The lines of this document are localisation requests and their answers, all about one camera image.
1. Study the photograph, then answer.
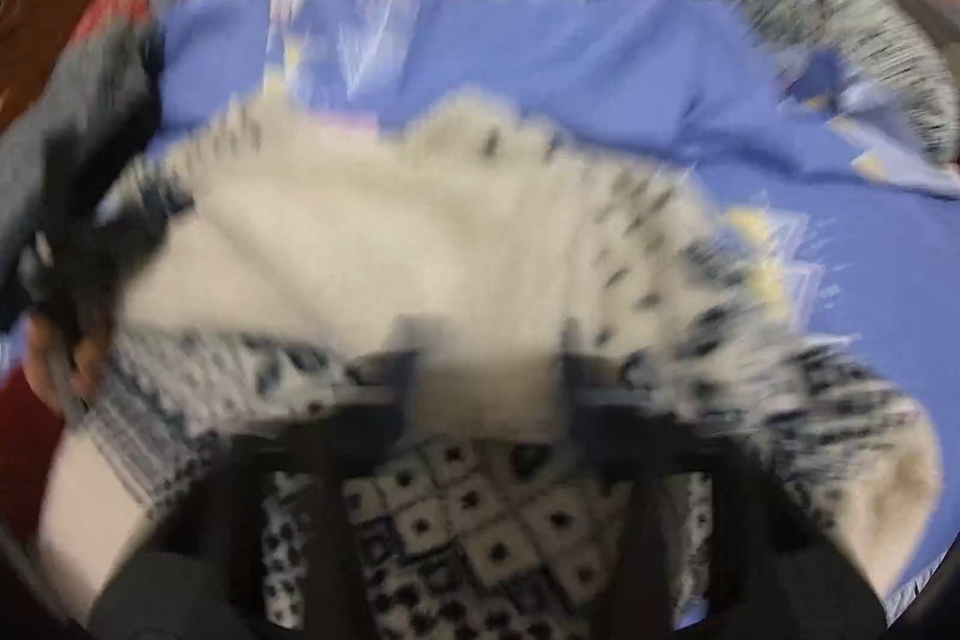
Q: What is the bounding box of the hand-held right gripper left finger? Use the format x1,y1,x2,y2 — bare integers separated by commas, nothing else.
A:
231,321,422,640

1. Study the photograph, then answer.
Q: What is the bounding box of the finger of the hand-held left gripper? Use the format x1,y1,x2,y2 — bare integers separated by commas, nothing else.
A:
96,182,194,289

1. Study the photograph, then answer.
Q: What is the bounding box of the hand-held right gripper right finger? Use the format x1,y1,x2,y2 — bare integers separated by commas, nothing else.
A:
561,323,760,640

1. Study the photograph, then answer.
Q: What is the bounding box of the cream black patterned knit sweater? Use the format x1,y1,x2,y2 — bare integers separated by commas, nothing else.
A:
45,85,947,640

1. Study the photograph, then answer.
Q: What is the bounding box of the person's left hand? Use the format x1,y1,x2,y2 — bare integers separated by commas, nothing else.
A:
22,310,113,416

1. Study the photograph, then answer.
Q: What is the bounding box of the brown wooden headboard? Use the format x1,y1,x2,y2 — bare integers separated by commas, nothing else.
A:
0,0,121,131

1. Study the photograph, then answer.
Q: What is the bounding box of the blue printed bed sheet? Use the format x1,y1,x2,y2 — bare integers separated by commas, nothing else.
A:
0,0,960,633

